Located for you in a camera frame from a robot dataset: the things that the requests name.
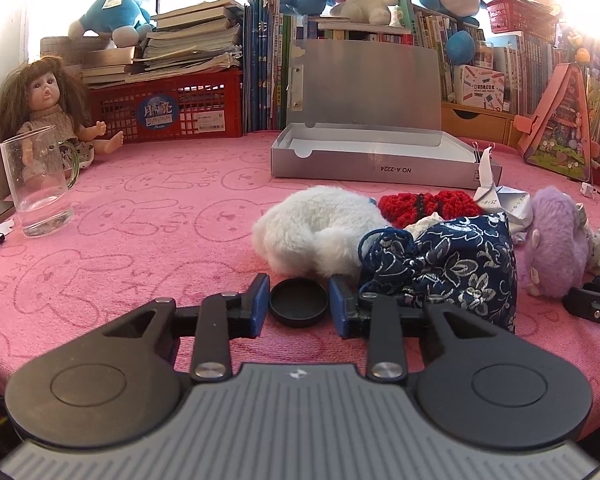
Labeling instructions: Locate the silver cardboard box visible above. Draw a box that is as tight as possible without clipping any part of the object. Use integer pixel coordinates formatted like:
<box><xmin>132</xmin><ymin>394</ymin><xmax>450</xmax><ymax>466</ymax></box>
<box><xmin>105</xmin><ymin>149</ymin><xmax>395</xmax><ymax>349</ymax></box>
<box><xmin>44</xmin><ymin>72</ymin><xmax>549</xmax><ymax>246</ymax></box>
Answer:
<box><xmin>270</xmin><ymin>37</ymin><xmax>493</xmax><ymax>183</ymax></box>

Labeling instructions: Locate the navy floral cloth pouch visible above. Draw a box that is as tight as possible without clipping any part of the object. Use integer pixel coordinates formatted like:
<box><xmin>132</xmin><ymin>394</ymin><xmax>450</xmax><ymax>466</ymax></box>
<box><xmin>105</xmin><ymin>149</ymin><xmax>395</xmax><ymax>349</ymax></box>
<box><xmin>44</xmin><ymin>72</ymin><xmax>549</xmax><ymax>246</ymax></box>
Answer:
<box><xmin>357</xmin><ymin>214</ymin><xmax>518</xmax><ymax>336</ymax></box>

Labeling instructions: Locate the row of upright shelf books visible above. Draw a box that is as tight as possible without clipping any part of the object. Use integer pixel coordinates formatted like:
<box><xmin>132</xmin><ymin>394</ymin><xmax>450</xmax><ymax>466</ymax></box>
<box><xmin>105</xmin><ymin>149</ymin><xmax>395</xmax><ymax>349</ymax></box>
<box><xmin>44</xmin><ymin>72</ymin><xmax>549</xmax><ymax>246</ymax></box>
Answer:
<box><xmin>392</xmin><ymin>0</ymin><xmax>561</xmax><ymax>113</ymax></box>

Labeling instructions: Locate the stack of flat-lying books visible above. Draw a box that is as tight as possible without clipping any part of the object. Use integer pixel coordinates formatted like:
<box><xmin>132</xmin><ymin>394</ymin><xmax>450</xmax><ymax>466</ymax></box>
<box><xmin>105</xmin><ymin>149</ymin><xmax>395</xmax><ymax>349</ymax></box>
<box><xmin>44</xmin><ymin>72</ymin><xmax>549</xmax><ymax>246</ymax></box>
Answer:
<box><xmin>304</xmin><ymin>14</ymin><xmax>415</xmax><ymax>43</ymax></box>

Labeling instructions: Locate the printed white paper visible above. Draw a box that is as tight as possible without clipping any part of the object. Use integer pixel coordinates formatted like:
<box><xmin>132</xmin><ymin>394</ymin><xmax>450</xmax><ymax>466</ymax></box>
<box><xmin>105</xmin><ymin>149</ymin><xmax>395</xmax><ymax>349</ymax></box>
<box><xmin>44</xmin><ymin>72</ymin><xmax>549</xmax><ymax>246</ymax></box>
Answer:
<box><xmin>472</xmin><ymin>146</ymin><xmax>533</xmax><ymax>243</ymax></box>

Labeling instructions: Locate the blue white plush toy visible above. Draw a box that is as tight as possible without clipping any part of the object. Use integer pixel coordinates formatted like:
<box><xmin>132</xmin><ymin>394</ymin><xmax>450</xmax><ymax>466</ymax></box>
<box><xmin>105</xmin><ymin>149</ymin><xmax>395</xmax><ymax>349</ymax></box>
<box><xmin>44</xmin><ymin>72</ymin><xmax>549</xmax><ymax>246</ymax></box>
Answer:
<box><xmin>68</xmin><ymin>0</ymin><xmax>156</xmax><ymax>48</ymax></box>

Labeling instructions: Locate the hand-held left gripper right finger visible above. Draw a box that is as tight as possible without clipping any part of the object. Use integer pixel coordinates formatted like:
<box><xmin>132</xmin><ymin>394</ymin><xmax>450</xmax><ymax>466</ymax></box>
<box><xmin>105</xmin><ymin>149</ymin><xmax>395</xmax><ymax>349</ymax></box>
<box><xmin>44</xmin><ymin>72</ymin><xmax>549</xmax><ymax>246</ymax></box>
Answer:
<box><xmin>329</xmin><ymin>275</ymin><xmax>498</xmax><ymax>383</ymax></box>

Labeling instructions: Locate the red knitted pouch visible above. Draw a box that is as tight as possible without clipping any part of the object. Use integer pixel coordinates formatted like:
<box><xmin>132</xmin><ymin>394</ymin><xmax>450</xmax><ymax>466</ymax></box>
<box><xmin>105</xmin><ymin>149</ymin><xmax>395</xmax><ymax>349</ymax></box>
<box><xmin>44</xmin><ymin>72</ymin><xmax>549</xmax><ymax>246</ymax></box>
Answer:
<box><xmin>377</xmin><ymin>191</ymin><xmax>483</xmax><ymax>228</ymax></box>

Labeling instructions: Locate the black binder clip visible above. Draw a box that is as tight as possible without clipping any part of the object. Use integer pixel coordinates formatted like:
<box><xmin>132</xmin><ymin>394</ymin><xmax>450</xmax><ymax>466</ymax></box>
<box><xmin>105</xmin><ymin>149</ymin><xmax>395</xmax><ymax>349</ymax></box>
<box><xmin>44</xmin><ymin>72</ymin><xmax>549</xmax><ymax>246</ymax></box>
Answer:
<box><xmin>471</xmin><ymin>142</ymin><xmax>497</xmax><ymax>165</ymax></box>

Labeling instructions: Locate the pink rabbit-print blanket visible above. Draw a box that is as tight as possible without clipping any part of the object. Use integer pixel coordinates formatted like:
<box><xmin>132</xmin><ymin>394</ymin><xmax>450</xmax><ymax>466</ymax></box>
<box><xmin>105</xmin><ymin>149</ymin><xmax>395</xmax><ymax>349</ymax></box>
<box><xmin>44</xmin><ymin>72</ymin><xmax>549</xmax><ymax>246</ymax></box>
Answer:
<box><xmin>0</xmin><ymin>130</ymin><xmax>600</xmax><ymax>411</ymax></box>

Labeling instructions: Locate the wooden drawer unit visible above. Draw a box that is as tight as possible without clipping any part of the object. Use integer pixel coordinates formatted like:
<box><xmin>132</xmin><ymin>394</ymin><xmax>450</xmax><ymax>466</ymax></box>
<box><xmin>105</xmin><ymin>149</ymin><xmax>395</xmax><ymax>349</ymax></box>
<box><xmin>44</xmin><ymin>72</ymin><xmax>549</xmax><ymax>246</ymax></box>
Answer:
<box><xmin>440</xmin><ymin>101</ymin><xmax>523</xmax><ymax>148</ymax></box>

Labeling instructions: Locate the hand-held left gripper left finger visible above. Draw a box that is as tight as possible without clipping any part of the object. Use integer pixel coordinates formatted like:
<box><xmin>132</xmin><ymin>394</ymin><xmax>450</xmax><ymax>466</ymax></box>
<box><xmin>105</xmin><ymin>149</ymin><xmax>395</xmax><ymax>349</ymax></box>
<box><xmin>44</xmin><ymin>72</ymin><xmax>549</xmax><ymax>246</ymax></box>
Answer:
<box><xmin>102</xmin><ymin>273</ymin><xmax>272</xmax><ymax>383</ymax></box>

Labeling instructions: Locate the purple fluffy plush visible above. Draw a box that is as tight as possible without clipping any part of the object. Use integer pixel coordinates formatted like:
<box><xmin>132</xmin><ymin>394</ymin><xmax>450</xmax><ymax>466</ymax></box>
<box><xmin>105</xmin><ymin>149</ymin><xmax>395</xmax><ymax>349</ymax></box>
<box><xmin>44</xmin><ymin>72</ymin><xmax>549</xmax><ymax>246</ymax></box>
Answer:
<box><xmin>522</xmin><ymin>186</ymin><xmax>593</xmax><ymax>297</ymax></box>

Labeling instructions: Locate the black round lid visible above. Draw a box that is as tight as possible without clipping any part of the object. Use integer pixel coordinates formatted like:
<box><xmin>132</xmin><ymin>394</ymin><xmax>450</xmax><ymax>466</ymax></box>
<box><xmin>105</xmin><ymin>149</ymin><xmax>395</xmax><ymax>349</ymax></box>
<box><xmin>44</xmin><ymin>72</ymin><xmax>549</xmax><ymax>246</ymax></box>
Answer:
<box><xmin>269</xmin><ymin>280</ymin><xmax>329</xmax><ymax>328</ymax></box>

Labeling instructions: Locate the clear glass mug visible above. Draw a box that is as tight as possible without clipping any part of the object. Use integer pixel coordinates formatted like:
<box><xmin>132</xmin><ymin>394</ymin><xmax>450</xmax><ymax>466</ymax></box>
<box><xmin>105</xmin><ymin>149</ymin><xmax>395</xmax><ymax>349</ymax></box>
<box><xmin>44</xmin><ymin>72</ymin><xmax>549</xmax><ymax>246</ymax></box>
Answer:
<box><xmin>0</xmin><ymin>126</ymin><xmax>81</xmax><ymax>238</ymax></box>

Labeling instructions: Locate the brown-haired baby doll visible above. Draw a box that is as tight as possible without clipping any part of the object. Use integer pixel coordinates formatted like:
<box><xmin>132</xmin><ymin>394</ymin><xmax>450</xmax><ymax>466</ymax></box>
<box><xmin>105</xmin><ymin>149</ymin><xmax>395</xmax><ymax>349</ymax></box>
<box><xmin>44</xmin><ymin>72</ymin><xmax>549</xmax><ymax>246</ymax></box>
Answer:
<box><xmin>0</xmin><ymin>56</ymin><xmax>125</xmax><ymax>186</ymax></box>

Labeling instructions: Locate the pink triangular toy house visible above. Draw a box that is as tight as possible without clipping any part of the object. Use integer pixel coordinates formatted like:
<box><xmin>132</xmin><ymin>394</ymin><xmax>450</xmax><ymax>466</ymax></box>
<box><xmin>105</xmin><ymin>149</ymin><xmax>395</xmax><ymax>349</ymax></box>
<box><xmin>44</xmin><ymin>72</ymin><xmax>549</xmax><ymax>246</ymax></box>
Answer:
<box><xmin>515</xmin><ymin>62</ymin><xmax>600</xmax><ymax>183</ymax></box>

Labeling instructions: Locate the red mesh basket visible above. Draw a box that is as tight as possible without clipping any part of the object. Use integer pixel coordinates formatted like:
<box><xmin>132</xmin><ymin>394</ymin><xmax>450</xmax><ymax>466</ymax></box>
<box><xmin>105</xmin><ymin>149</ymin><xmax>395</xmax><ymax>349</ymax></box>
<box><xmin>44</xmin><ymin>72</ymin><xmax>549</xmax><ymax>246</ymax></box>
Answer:
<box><xmin>486</xmin><ymin>0</ymin><xmax>558</xmax><ymax>43</ymax></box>

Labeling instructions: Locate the stack of worn books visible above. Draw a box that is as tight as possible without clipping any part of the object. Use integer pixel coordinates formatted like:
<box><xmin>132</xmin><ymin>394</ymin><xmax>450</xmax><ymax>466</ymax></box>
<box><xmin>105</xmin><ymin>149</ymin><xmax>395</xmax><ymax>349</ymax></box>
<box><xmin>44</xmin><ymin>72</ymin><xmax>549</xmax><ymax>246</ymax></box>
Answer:
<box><xmin>80</xmin><ymin>0</ymin><xmax>246</xmax><ymax>90</ymax></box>

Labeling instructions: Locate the red plastic crate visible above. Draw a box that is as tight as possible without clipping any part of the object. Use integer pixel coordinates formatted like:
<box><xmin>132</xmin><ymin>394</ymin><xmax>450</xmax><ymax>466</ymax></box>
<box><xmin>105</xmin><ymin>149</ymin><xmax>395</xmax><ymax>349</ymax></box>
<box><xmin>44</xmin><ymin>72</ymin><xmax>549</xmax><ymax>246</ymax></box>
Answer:
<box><xmin>86</xmin><ymin>69</ymin><xmax>244</xmax><ymax>145</ymax></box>

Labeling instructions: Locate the patterned tape roll stack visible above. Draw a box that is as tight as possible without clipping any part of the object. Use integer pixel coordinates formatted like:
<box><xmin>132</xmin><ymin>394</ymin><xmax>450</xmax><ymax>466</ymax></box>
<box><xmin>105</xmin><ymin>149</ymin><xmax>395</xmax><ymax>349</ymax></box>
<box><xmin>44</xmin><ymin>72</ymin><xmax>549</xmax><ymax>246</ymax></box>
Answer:
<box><xmin>475</xmin><ymin>40</ymin><xmax>496</xmax><ymax>68</ymax></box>

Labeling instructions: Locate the white tissue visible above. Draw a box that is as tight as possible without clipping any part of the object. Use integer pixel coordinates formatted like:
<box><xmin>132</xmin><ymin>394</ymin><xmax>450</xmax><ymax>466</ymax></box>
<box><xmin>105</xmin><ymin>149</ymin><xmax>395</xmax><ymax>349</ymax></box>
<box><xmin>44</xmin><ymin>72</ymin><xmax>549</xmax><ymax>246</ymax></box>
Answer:
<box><xmin>404</xmin><ymin>211</ymin><xmax>448</xmax><ymax>236</ymax></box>

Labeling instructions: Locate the white fluffy plush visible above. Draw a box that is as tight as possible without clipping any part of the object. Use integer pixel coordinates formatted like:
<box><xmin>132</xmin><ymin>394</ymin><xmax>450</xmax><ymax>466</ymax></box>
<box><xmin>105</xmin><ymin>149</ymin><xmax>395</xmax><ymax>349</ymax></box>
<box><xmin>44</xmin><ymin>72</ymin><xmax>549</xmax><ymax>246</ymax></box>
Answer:
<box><xmin>252</xmin><ymin>185</ymin><xmax>393</xmax><ymax>281</ymax></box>

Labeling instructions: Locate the grey gridded board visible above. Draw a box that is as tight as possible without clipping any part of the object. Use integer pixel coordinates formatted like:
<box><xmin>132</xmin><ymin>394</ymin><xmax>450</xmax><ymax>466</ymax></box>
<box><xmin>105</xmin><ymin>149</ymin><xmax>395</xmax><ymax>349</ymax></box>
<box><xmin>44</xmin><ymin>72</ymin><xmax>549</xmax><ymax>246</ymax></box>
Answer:
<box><xmin>41</xmin><ymin>36</ymin><xmax>111</xmax><ymax>68</ymax></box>

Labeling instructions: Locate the white label printer box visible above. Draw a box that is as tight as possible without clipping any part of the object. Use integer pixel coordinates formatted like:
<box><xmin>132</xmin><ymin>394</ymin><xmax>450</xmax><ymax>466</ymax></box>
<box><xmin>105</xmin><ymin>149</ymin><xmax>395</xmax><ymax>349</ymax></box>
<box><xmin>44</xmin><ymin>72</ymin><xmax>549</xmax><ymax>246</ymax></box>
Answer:
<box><xmin>452</xmin><ymin>64</ymin><xmax>507</xmax><ymax>111</ymax></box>

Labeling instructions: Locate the row of blue-spine books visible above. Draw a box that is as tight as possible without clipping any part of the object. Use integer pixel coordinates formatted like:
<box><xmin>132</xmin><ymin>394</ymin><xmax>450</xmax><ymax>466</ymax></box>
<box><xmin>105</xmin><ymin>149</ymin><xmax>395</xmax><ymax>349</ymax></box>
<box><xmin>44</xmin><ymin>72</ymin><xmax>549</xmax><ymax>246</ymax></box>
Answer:
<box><xmin>242</xmin><ymin>0</ymin><xmax>306</xmax><ymax>135</ymax></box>

